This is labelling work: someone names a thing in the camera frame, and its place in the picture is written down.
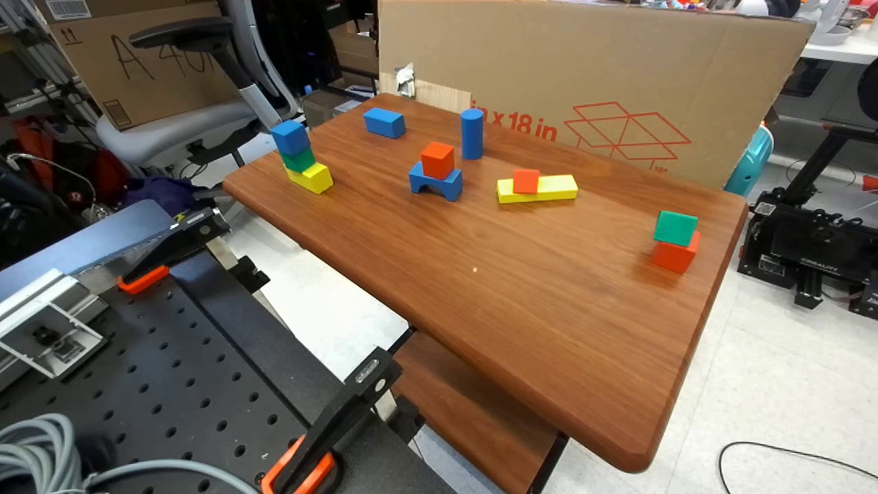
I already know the black perforated breadboard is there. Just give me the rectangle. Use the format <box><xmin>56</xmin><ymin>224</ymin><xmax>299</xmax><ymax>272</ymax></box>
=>
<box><xmin>0</xmin><ymin>248</ymin><xmax>450</xmax><ymax>494</ymax></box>

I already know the dark green cube block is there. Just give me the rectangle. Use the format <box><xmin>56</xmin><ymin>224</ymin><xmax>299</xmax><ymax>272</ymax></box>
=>
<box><xmin>279</xmin><ymin>144</ymin><xmax>317</xmax><ymax>174</ymax></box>

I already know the grey office chair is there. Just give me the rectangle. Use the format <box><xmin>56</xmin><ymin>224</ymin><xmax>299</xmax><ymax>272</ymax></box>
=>
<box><xmin>92</xmin><ymin>0</ymin><xmax>303</xmax><ymax>169</ymax></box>

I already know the light green cube block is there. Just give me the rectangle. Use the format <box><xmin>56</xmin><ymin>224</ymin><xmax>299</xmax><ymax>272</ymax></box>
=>
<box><xmin>649</xmin><ymin>209</ymin><xmax>698</xmax><ymax>248</ymax></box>

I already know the cardboard box with marker writing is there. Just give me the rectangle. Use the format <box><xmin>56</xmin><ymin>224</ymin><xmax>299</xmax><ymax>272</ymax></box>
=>
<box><xmin>36</xmin><ymin>0</ymin><xmax>243</xmax><ymax>130</ymax></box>

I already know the black equipment on floor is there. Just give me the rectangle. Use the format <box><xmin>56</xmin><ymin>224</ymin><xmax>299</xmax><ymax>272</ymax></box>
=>
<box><xmin>737</xmin><ymin>185</ymin><xmax>878</xmax><ymax>320</ymax></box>

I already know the orange block under green cube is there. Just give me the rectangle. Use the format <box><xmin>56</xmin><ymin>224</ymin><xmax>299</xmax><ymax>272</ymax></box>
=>
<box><xmin>649</xmin><ymin>226</ymin><xmax>705</xmax><ymax>276</ymax></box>

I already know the yellow short block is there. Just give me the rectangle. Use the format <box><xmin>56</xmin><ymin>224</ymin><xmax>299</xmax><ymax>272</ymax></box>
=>
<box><xmin>283</xmin><ymin>159</ymin><xmax>338</xmax><ymax>198</ymax></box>

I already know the grey coiled cable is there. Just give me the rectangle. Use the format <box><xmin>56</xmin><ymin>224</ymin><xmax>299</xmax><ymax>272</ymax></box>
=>
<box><xmin>0</xmin><ymin>412</ymin><xmax>257</xmax><ymax>494</ymax></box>

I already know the small orange cube block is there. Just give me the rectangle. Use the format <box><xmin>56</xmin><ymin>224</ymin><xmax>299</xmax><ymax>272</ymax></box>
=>
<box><xmin>510</xmin><ymin>167</ymin><xmax>542</xmax><ymax>198</ymax></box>

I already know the blue grey metal panel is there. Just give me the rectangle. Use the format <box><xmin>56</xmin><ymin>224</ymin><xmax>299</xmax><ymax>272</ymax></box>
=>
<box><xmin>0</xmin><ymin>198</ymin><xmax>174</xmax><ymax>305</ymax></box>

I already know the blue cylindrical block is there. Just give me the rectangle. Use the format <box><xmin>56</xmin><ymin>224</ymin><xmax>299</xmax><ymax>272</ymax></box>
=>
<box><xmin>458</xmin><ymin>107</ymin><xmax>484</xmax><ymax>162</ymax></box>

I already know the wooden table lower shelf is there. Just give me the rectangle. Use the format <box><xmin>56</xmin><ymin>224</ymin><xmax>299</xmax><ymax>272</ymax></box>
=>
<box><xmin>392</xmin><ymin>328</ymin><xmax>571</xmax><ymax>494</ymax></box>

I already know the purple cloth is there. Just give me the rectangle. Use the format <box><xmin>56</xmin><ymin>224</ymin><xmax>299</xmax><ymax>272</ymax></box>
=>
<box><xmin>121</xmin><ymin>173</ymin><xmax>200</xmax><ymax>218</ymax></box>

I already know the black clamp with orange handle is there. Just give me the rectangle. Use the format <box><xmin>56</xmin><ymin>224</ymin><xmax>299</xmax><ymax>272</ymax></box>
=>
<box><xmin>114</xmin><ymin>204</ymin><xmax>233</xmax><ymax>295</ymax></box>
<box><xmin>257</xmin><ymin>344</ymin><xmax>405</xmax><ymax>494</ymax></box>

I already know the blue cube block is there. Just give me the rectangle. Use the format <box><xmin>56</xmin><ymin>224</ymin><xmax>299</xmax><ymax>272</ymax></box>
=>
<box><xmin>269</xmin><ymin>118</ymin><xmax>313</xmax><ymax>159</ymax></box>

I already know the blue arch block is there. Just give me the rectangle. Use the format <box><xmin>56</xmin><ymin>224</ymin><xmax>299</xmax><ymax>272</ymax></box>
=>
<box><xmin>405</xmin><ymin>159</ymin><xmax>465</xmax><ymax>202</ymax></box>

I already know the thin black floor cable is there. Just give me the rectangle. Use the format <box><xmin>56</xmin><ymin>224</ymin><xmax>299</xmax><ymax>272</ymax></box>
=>
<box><xmin>716</xmin><ymin>439</ymin><xmax>878</xmax><ymax>494</ymax></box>

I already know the large cardboard panel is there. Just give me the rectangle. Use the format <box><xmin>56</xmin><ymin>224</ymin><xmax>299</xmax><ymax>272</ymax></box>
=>
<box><xmin>376</xmin><ymin>0</ymin><xmax>818</xmax><ymax>192</ymax></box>

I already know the aluminium bracket plate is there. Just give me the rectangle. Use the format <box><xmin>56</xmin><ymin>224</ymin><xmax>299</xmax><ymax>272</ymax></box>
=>
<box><xmin>0</xmin><ymin>272</ymin><xmax>108</xmax><ymax>381</ymax></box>

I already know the yellow long flat block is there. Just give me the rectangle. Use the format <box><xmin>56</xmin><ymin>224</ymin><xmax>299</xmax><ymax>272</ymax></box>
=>
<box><xmin>493</xmin><ymin>173</ymin><xmax>580</xmax><ymax>209</ymax></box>

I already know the teal plastic object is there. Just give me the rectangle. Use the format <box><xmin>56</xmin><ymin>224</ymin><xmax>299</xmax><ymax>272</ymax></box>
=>
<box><xmin>723</xmin><ymin>121</ymin><xmax>777</xmax><ymax>200</ymax></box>

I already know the blue rectangular block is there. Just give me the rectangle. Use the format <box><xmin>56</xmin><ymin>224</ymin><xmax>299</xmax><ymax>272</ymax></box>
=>
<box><xmin>362</xmin><ymin>107</ymin><xmax>408</xmax><ymax>143</ymax></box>

